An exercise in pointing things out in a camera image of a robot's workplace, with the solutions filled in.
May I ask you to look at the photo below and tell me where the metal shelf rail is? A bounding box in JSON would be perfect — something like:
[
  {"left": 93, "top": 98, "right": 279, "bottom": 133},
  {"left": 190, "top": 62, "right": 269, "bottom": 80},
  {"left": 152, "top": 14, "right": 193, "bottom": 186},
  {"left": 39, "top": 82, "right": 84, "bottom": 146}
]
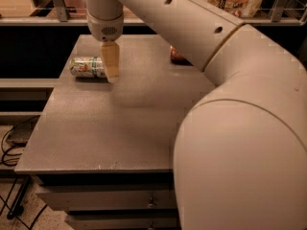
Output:
[{"left": 0, "top": 0, "right": 307, "bottom": 26}]

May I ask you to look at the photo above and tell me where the green white 7up can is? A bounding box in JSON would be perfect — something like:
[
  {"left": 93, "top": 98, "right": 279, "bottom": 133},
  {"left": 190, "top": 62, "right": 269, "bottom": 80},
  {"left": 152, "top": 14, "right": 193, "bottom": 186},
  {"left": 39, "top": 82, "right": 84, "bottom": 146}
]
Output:
[{"left": 69, "top": 57, "right": 106, "bottom": 79}]

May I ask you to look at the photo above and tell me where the black cables left floor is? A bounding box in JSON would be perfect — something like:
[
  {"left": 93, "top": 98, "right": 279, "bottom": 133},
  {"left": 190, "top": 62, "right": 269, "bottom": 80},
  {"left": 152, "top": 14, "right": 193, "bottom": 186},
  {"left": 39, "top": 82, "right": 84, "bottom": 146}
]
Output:
[{"left": 0, "top": 116, "right": 48, "bottom": 230}]

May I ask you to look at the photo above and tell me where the grey drawer cabinet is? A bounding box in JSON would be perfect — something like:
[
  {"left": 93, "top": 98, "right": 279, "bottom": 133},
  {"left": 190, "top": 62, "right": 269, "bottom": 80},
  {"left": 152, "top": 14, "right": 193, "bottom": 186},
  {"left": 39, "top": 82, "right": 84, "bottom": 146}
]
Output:
[{"left": 16, "top": 35, "right": 214, "bottom": 230}]

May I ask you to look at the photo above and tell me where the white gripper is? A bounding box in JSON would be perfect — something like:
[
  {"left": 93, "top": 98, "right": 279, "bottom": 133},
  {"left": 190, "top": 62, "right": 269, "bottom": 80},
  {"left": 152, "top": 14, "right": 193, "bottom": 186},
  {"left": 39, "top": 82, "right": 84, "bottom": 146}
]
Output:
[{"left": 87, "top": 13, "right": 124, "bottom": 83}]

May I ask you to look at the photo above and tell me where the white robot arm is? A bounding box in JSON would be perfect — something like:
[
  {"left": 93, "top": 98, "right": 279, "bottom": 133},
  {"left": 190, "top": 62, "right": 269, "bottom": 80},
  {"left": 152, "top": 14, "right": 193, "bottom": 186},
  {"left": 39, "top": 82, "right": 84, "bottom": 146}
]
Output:
[{"left": 85, "top": 0, "right": 307, "bottom": 230}]

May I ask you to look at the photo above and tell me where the orange soda can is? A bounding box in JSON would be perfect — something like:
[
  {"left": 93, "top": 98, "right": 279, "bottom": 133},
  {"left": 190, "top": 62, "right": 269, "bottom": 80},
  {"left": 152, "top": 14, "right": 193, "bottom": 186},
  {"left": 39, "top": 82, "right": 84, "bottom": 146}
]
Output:
[{"left": 170, "top": 47, "right": 189, "bottom": 64}]

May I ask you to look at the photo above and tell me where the black power adapter box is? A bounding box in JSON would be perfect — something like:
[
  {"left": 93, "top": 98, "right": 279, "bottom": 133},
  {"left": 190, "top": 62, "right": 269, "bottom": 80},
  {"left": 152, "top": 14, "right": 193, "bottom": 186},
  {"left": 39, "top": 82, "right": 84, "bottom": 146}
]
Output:
[{"left": 6, "top": 123, "right": 35, "bottom": 146}]

